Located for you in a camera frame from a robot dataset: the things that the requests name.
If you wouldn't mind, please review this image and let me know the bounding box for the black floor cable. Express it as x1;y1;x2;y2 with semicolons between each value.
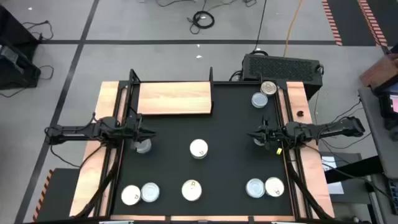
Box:
252;0;269;57

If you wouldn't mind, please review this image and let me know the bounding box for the coiled black cable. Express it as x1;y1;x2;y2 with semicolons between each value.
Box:
186;10;216;35

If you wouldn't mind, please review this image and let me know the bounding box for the black cabinet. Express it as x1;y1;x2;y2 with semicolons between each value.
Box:
0;4;41;52

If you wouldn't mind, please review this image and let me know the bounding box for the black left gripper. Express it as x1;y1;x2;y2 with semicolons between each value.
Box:
126;113;157;151

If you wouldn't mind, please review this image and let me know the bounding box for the black perforated computer case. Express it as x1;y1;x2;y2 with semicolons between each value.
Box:
241;52;325;100

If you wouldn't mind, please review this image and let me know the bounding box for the white paper sheet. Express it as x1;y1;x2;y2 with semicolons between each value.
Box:
321;154;345;195

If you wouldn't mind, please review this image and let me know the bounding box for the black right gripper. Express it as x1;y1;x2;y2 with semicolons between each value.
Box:
247;116;284;151

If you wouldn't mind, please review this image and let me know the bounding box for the yellow floor cable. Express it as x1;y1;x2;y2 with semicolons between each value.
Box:
282;0;304;58

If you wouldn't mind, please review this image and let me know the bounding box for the brown cardboard box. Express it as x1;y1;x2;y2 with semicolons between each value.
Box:
359;52;398;89

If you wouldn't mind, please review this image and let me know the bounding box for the black monitor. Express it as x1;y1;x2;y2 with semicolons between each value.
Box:
377;90;398;131

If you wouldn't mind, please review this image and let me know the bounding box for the black floor mat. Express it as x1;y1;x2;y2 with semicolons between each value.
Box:
32;167;82;223

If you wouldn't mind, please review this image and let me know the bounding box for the wooden shelf board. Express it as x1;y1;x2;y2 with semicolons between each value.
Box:
137;81;212;115

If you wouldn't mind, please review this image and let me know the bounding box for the green label tuna can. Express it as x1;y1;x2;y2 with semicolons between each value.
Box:
141;182;161;203
251;91;269;109
134;138;152;154
245;177;266;199

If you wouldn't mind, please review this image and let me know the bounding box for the black floor beam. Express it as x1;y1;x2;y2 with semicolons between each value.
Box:
324;154;385;185

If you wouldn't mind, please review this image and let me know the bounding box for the grey side table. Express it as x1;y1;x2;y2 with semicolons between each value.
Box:
357;85;398;181

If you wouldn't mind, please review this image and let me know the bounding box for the black equipment case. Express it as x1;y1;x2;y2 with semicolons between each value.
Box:
0;43;42;91

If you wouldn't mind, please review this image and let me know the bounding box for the black metal shelf frame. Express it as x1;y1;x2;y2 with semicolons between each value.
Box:
128;66;215;116

